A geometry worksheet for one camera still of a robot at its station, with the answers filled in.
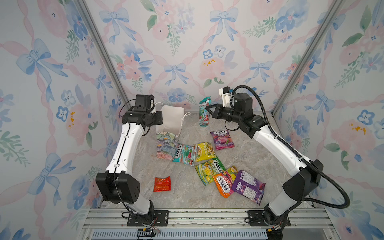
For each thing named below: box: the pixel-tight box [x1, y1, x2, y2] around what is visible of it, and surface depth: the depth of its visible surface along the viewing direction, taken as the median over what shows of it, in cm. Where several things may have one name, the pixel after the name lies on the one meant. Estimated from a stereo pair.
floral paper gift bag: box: [156, 104, 191, 161], surface depth 85 cm
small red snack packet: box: [153, 176, 171, 193], surface depth 85 cm
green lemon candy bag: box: [195, 156, 227, 186], surface depth 90 cm
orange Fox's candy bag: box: [213, 170, 234, 199], surface depth 85 cm
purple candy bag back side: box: [231, 170, 267, 206], surface depth 83 cm
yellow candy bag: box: [193, 142, 217, 162], surface depth 96 cm
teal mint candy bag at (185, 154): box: [173, 143, 198, 167], surface depth 95 cm
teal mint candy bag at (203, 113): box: [198, 96, 212, 127], surface depth 75 cm
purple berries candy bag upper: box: [210, 130, 235, 151], surface depth 102 cm
